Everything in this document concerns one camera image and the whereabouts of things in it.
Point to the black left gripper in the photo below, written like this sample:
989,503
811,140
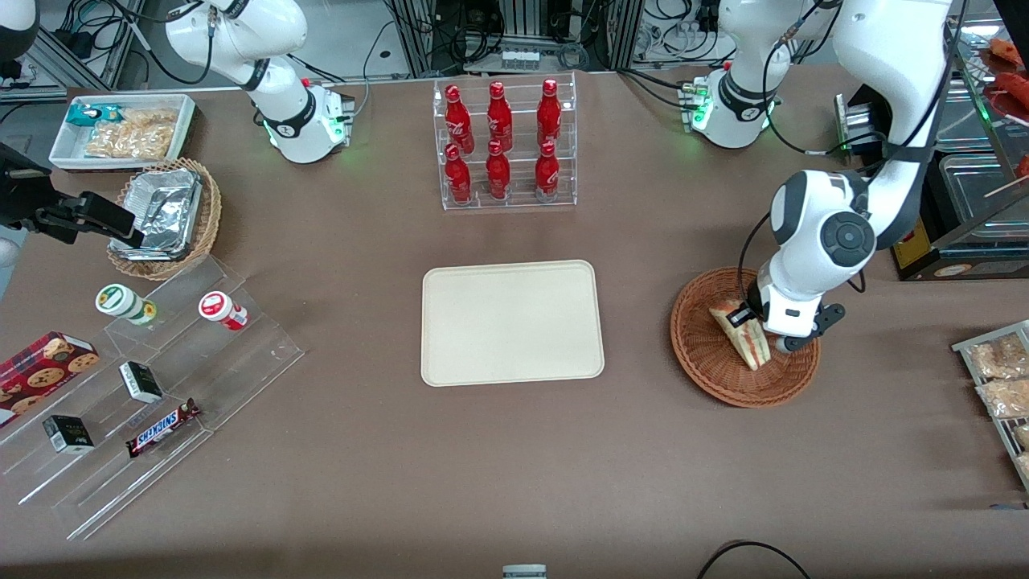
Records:
745,314

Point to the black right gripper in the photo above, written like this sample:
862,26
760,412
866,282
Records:
22,195

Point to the triangular sandwich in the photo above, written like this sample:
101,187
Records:
752,346

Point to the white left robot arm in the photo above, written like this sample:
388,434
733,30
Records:
812,233

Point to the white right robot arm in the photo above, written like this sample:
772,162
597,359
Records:
241,32

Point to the brown round wicker basket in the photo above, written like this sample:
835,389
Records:
723,378

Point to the tan wicker basket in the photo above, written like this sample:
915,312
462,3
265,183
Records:
211,217

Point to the beige plastic tray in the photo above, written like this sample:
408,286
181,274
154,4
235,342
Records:
511,322

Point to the aluminium foil container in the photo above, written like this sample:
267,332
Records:
165,209

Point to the green lid small bottle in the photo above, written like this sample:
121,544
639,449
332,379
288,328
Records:
120,303

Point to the white rectangular plastic bin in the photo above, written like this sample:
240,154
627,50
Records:
68,153

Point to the clear bag of chips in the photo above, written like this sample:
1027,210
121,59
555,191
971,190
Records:
137,137

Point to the teal snack packet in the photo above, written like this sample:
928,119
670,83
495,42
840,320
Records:
84,114

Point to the red lid small bottle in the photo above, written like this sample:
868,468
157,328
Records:
221,310

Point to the small black carton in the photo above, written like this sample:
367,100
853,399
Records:
141,382
68,434

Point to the red plaid cookie box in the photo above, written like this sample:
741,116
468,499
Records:
40,374

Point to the clear acrylic stepped shelf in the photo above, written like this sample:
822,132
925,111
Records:
241,362

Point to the Snickers chocolate bar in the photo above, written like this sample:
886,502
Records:
161,428

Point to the red cola bottle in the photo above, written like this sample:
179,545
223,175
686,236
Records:
498,174
549,114
457,121
499,117
458,178
547,174

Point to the clear bag of pastry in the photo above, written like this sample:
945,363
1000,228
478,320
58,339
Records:
1001,358
1005,398

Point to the clear acrylic bottle rack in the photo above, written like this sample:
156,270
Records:
518,137

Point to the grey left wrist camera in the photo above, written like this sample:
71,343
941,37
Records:
784,344

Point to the aluminium frame rack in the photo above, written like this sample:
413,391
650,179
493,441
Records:
522,20

